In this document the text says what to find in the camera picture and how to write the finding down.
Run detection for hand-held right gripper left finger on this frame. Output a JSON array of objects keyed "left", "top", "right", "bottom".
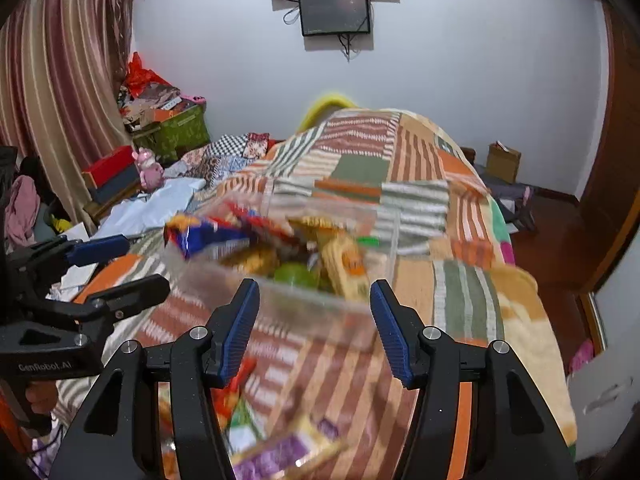
[{"left": 50, "top": 277, "right": 261, "bottom": 480}]

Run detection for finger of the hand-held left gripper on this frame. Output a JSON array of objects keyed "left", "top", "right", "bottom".
[
  {"left": 15, "top": 274, "right": 172, "bottom": 331},
  {"left": 7, "top": 234, "right": 132, "bottom": 281}
]

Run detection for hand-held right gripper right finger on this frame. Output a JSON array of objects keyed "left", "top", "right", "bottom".
[{"left": 370, "top": 279, "right": 576, "bottom": 480}]

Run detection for orange chip packet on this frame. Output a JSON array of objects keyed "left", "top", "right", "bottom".
[{"left": 212, "top": 357, "right": 268, "bottom": 456}]

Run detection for yellow cracker packet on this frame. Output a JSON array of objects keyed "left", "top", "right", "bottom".
[{"left": 220, "top": 245, "right": 281, "bottom": 276}]

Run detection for clear plastic container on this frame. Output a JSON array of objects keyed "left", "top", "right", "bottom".
[{"left": 170, "top": 200, "right": 401, "bottom": 351}]

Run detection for lime green snack packet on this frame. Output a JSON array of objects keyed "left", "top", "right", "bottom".
[{"left": 272, "top": 262, "right": 321, "bottom": 291}]

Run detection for blue potato chip packet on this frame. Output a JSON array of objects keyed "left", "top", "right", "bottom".
[{"left": 165, "top": 214, "right": 251, "bottom": 261}]

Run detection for yellow cake packet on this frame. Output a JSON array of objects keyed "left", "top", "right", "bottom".
[{"left": 320, "top": 235, "right": 373, "bottom": 301}]

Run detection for red snack packet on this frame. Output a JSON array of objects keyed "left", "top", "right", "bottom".
[{"left": 225, "top": 202, "right": 296, "bottom": 246}]

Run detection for yellow noodle snack packet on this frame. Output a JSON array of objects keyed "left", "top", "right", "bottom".
[{"left": 287, "top": 216, "right": 346, "bottom": 241}]

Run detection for purple snack packet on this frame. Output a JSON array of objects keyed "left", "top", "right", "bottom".
[{"left": 232, "top": 417, "right": 346, "bottom": 480}]

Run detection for grey box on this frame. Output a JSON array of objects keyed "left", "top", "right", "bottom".
[{"left": 92, "top": 165, "right": 141, "bottom": 203}]

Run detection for red box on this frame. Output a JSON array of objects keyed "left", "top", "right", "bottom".
[{"left": 81, "top": 146, "right": 138, "bottom": 188}]

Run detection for pink clothing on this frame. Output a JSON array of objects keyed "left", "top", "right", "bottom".
[{"left": 5, "top": 175, "right": 42, "bottom": 247}]

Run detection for pink rabbit toy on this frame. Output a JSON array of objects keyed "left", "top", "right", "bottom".
[{"left": 132, "top": 147, "right": 166, "bottom": 192}]

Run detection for striped patchwork blanket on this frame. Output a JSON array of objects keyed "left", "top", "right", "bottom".
[{"left": 55, "top": 107, "right": 576, "bottom": 480}]

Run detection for green fabric storage box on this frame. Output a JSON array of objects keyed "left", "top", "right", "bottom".
[{"left": 132, "top": 105, "right": 211, "bottom": 163}]

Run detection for pile of cardboard scraps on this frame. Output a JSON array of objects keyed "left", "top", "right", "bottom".
[{"left": 117, "top": 82, "right": 201, "bottom": 133}]

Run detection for checkered patchwork quilt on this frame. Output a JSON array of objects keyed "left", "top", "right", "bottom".
[{"left": 177, "top": 132, "right": 273, "bottom": 191}]

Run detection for striped brown curtain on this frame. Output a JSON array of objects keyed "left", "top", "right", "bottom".
[{"left": 0, "top": 0, "right": 136, "bottom": 231}]

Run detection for dark clothes pile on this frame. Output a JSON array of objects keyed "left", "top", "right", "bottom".
[{"left": 492, "top": 185, "right": 538, "bottom": 233}]

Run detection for red plastic bag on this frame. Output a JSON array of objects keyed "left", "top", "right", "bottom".
[{"left": 122, "top": 51, "right": 166, "bottom": 93}]

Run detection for small cardboard box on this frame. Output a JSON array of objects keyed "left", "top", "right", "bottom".
[{"left": 486, "top": 141, "right": 522, "bottom": 184}]

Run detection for yellow foam tube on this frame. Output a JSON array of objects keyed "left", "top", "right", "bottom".
[{"left": 299, "top": 91, "right": 358, "bottom": 131}]

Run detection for brown wooden door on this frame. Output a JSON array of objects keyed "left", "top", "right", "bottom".
[{"left": 575, "top": 0, "right": 640, "bottom": 291}]

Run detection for black monitor cables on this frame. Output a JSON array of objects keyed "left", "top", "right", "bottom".
[{"left": 337, "top": 34, "right": 362, "bottom": 62}]

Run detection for small black wall monitor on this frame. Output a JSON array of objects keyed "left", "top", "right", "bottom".
[{"left": 298, "top": 0, "right": 373, "bottom": 37}]

